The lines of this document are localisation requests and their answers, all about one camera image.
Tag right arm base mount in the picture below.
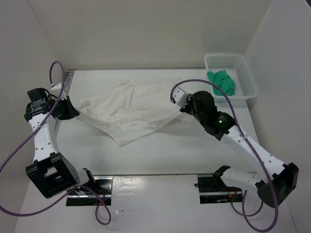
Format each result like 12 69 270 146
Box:
194 174 242 204

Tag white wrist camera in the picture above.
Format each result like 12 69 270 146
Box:
50 83 67 100
171 87 190 108

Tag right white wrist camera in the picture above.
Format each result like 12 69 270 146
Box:
171 87 190 108

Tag white tank top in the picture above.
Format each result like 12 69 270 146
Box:
77 76 185 146

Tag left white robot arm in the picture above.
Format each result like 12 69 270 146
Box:
24 84 97 199

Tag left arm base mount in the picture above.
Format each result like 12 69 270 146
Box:
66 176 113 207

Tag white plastic basket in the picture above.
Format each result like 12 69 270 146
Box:
204 53 258 104

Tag green tank top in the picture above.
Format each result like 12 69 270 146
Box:
207 70 236 96

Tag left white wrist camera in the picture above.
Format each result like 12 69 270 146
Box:
50 83 67 100

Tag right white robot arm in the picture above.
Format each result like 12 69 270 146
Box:
173 89 299 208

